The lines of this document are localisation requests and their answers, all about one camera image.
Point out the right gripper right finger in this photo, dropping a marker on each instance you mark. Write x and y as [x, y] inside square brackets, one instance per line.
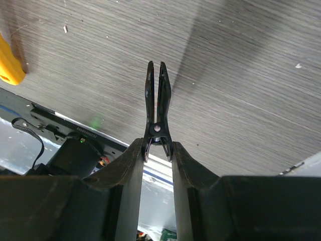
[197, 204]

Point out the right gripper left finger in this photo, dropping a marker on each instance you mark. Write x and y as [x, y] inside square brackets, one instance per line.
[117, 192]

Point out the black bag clip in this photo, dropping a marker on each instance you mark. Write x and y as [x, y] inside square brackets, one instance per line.
[157, 130]

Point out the yellow plastic scoop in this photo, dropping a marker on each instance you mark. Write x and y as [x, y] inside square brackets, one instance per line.
[11, 69]

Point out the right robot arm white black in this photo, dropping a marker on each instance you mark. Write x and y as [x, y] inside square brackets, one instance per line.
[79, 159]

